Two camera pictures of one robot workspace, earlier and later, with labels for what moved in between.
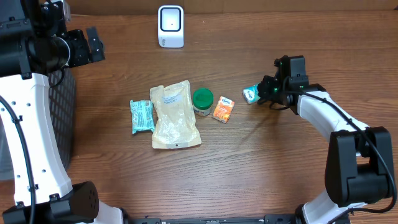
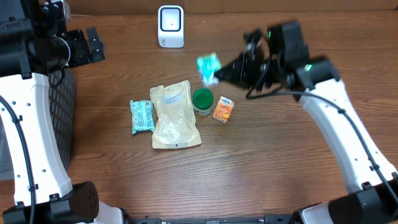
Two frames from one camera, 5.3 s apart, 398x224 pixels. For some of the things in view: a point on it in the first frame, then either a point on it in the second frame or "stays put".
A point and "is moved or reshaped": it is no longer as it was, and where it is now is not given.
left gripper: x=86 y=56 stays put
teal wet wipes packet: x=142 y=117 stays put
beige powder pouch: x=175 y=125 stays put
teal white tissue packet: x=251 y=94 is moved or reshaped
